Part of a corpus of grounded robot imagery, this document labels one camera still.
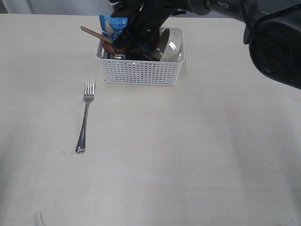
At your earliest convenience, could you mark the white curtain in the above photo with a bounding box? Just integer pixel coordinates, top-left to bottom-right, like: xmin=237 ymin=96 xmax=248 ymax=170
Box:
xmin=0 ymin=0 xmax=301 ymax=19

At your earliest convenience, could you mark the blue chips bag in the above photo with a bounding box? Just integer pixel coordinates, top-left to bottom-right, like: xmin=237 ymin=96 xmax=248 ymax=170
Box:
xmin=98 ymin=15 xmax=152 ymax=59

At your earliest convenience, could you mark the dark red wooden spoon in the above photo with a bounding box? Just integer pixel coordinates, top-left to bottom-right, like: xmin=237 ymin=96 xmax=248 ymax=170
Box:
xmin=103 ymin=42 xmax=126 ymax=55

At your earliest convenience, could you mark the stainless steel cup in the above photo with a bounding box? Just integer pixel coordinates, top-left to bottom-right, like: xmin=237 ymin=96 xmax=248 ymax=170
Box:
xmin=112 ymin=54 xmax=126 ymax=60

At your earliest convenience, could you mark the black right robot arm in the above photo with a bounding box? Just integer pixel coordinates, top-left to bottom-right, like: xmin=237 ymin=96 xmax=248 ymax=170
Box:
xmin=112 ymin=0 xmax=301 ymax=89

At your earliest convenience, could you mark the brown round wooden plate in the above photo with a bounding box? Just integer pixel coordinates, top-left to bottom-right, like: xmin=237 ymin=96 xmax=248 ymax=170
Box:
xmin=111 ymin=7 xmax=160 ymax=50

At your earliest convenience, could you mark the pale green ceramic bowl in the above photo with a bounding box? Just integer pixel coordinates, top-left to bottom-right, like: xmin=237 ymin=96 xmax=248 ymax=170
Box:
xmin=151 ymin=28 xmax=182 ymax=63

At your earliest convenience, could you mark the silver metal fork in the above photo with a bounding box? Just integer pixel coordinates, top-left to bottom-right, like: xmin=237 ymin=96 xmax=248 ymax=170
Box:
xmin=75 ymin=79 xmax=95 ymax=154

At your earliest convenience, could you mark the white plastic perforated basket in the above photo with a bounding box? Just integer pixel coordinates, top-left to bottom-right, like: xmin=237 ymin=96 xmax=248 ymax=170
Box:
xmin=96 ymin=27 xmax=185 ymax=86

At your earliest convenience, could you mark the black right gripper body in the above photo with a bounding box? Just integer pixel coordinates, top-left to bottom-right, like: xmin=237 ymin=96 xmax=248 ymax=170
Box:
xmin=127 ymin=0 xmax=178 ymax=44

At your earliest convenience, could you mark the wooden chopstick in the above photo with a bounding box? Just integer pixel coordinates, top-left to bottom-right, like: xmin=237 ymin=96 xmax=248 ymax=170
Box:
xmin=80 ymin=26 xmax=113 ymax=44

